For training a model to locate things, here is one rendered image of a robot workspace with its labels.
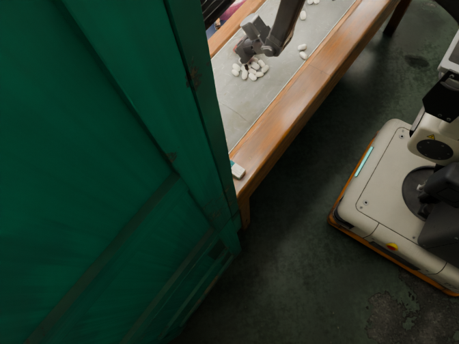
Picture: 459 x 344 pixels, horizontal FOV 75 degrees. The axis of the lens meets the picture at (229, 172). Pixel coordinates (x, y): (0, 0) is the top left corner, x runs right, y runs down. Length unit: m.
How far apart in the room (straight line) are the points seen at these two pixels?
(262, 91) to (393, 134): 0.80
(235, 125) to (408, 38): 1.71
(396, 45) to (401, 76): 0.26
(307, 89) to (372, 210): 0.68
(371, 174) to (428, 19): 1.43
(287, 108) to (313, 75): 0.16
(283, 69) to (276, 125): 0.25
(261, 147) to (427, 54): 1.70
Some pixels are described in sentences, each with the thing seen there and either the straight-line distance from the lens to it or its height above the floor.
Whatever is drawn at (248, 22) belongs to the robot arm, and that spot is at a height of 0.95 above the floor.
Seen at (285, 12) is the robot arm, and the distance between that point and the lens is 0.89.
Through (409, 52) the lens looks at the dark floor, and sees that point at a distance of 2.44.
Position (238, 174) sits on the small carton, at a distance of 0.93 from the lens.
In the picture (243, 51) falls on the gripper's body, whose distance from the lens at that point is 1.14.
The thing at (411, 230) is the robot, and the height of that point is 0.28.
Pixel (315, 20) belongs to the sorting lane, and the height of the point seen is 0.74.
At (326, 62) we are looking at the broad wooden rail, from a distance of 1.20.
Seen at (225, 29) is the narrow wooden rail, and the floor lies 0.76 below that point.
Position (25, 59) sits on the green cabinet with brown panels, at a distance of 0.21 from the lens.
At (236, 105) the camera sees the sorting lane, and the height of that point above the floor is 0.74.
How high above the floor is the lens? 1.65
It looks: 69 degrees down
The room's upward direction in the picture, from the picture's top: 12 degrees counter-clockwise
